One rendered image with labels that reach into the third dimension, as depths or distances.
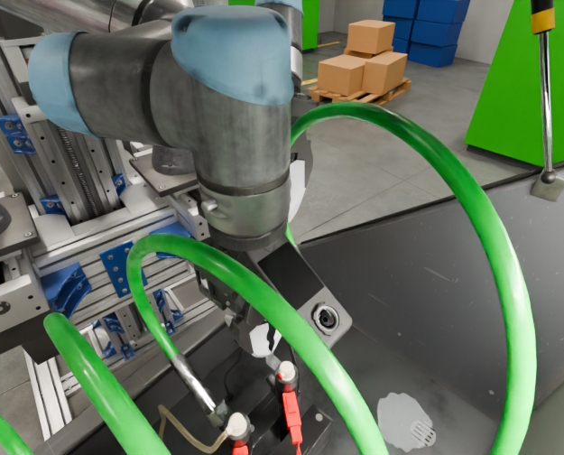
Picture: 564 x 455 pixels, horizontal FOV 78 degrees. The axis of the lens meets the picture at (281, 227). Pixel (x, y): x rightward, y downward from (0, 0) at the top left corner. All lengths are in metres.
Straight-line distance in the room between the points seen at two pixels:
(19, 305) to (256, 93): 0.76
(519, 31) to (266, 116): 3.30
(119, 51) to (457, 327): 0.63
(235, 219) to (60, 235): 0.82
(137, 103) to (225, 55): 0.07
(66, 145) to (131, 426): 0.88
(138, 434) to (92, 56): 0.23
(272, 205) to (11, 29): 0.75
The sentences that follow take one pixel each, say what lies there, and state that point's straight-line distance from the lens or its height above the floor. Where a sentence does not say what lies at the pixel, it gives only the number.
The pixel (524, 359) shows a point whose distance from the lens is 0.25.
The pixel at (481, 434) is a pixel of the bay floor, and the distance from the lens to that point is 0.82.
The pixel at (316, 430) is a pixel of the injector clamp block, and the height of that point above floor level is 0.98.
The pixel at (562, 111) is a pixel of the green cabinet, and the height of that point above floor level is 0.54.
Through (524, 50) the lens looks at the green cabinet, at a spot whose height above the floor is 0.91.
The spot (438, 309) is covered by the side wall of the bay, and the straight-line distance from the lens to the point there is 0.69.
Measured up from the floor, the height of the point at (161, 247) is 1.36.
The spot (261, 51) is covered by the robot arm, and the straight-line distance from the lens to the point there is 0.22.
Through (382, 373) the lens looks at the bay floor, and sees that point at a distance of 0.81.
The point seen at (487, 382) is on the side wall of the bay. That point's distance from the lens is 0.77.
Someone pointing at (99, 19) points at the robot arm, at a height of 1.47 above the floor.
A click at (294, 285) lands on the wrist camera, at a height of 1.29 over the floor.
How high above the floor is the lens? 1.52
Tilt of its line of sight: 39 degrees down
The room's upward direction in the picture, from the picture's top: straight up
